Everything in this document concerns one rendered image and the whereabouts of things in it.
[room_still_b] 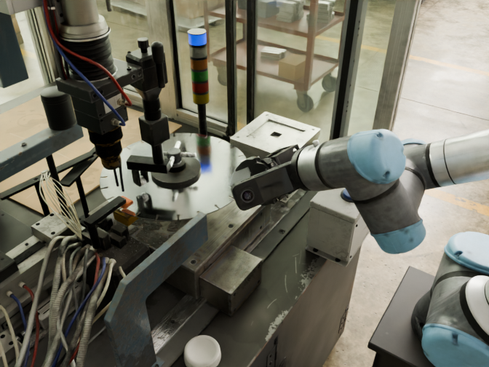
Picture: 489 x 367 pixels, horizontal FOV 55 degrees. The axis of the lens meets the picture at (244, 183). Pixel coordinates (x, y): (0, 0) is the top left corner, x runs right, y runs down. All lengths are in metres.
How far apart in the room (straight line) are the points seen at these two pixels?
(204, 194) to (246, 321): 0.27
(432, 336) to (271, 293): 0.39
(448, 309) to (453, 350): 0.06
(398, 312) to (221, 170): 0.48
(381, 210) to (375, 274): 1.49
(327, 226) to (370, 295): 1.04
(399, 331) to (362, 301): 1.03
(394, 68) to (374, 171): 0.57
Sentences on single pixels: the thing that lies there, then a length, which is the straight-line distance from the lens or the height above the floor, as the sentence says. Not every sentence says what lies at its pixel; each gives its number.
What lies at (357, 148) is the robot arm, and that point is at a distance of 0.66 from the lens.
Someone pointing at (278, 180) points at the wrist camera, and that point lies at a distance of 0.77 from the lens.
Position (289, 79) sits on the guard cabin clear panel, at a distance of 1.35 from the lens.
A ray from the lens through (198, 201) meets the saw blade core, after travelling 0.96.
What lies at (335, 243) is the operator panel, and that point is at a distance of 1.10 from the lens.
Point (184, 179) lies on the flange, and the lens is 1.01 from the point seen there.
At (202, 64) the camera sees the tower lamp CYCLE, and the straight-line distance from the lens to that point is 1.23.
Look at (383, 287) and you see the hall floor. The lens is 2.13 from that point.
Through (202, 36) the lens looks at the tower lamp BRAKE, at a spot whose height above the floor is 1.15.
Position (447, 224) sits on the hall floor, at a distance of 2.53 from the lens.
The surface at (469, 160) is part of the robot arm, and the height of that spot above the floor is 1.16.
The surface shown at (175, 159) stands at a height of 0.99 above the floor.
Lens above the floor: 1.55
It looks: 37 degrees down
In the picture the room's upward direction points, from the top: straight up
